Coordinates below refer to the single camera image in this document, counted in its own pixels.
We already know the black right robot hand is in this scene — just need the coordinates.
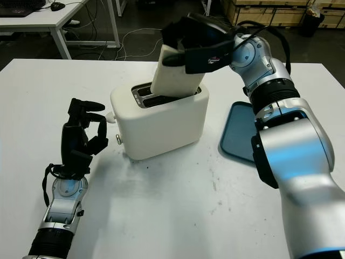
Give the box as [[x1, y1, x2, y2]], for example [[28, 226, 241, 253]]
[[161, 12, 235, 68]]

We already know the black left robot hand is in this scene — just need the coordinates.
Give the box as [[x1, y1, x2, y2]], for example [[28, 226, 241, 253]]
[[61, 98, 109, 165]]

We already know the white bread slice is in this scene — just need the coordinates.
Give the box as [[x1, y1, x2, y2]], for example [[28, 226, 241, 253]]
[[150, 44, 206, 98]]

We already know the cream white two-slot toaster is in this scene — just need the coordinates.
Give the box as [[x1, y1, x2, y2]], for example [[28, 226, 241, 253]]
[[109, 82, 210, 162]]

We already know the blue plastic tray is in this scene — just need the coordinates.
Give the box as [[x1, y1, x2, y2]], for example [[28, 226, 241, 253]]
[[218, 101, 257, 164]]

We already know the plywood crate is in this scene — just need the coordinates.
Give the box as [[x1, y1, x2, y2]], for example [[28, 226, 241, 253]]
[[319, 0, 345, 29], [233, 0, 308, 28]]

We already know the black trash bin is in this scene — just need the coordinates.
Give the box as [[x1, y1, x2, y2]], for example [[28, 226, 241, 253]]
[[299, 6, 326, 38]]

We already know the white office desk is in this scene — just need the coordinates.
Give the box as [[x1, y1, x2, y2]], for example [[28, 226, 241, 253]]
[[0, 0, 121, 60]]

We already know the black laptop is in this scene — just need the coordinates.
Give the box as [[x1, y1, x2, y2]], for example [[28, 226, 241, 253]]
[[0, 0, 46, 17]]

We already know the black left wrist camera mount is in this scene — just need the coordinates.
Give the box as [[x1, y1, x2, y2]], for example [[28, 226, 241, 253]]
[[67, 149, 92, 181]]

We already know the white floor cable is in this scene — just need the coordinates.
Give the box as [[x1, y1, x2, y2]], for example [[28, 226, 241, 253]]
[[115, 24, 165, 62]]

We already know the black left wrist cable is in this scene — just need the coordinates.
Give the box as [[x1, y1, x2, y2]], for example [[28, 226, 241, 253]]
[[42, 163, 68, 208]]

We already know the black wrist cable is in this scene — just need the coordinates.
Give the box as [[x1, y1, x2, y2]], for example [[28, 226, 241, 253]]
[[233, 20, 292, 76], [42, 163, 68, 208]]

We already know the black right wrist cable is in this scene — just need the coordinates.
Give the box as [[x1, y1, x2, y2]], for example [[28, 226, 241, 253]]
[[233, 20, 292, 76]]

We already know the white table frame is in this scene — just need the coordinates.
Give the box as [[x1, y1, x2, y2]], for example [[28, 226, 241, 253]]
[[115, 0, 212, 17]]

